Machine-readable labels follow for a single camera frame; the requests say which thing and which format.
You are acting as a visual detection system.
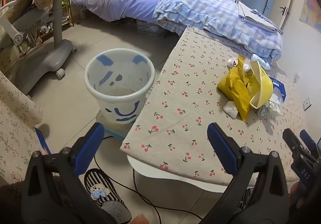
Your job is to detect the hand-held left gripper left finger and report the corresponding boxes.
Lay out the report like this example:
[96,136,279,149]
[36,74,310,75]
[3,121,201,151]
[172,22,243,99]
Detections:
[21,122,111,224]

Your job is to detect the yellow plastic bag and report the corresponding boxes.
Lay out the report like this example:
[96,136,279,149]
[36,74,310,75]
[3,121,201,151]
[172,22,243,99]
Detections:
[217,55,274,121]

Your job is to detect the black cable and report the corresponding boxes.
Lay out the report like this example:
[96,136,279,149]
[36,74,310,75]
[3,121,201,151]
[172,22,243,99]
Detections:
[94,135,203,224]

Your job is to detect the person's leg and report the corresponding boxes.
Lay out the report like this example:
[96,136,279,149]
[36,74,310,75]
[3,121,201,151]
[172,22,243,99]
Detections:
[130,214,151,224]

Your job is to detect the shelf with toys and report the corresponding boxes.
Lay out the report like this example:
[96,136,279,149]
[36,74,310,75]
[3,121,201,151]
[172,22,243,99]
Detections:
[33,0,74,39]

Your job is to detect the wall poster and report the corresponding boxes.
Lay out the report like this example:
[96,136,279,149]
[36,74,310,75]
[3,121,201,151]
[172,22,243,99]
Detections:
[300,0,321,32]

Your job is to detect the table with cherry cloth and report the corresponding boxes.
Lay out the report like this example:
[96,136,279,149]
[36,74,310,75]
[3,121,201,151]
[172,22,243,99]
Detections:
[120,26,311,185]

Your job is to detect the person's right hand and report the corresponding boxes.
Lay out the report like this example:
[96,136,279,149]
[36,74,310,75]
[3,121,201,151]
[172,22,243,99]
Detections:
[289,182,321,212]

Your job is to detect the folded grey striped cloth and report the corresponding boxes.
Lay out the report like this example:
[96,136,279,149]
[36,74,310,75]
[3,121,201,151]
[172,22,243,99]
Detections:
[238,1,284,35]

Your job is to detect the crumpled clear wrapper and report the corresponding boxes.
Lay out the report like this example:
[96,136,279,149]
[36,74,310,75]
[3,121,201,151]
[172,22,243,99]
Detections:
[257,101,282,117]

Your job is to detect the floral print cloth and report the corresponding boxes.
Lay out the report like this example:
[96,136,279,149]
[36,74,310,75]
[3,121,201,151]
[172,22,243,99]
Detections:
[0,71,44,187]

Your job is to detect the striped slipper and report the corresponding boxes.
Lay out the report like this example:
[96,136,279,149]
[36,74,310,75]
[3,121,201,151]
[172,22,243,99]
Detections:
[238,187,254,214]
[84,168,132,224]

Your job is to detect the blue checked ruffled blanket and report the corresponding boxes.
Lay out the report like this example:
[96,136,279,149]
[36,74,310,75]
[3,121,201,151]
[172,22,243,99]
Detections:
[153,0,283,64]

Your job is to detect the white blue-marked plastic bin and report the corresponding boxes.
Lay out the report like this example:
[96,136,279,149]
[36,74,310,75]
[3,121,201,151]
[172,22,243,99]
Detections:
[84,48,155,124]

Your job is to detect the blue tissue box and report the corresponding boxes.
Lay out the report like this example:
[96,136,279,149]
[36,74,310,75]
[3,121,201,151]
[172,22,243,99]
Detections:
[268,76,287,104]

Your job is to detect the blue flat box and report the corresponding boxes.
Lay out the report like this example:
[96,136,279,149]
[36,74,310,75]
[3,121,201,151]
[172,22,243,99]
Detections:
[35,127,52,155]

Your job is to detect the white bottle green label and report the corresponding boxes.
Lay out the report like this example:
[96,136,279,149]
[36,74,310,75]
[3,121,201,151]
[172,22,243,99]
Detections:
[251,54,271,70]

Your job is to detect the white table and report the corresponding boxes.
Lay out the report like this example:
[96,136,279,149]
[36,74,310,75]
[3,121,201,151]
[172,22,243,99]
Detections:
[127,155,232,193]

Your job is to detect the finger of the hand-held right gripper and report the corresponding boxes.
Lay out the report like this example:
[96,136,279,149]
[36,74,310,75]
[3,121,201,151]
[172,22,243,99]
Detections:
[300,130,320,157]
[282,129,305,158]

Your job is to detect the bed with purple sheet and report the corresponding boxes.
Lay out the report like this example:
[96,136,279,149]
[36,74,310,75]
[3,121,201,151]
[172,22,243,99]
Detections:
[73,0,191,39]

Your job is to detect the grey under-bed storage bag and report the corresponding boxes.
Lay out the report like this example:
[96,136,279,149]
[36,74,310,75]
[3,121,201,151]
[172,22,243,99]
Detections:
[137,19,176,39]

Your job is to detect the white tissue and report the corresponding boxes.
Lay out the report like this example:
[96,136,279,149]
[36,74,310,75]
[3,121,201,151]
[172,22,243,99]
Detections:
[223,101,239,119]

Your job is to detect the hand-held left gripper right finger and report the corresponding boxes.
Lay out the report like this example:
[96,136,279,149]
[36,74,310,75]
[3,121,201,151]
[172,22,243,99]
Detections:
[201,122,289,224]

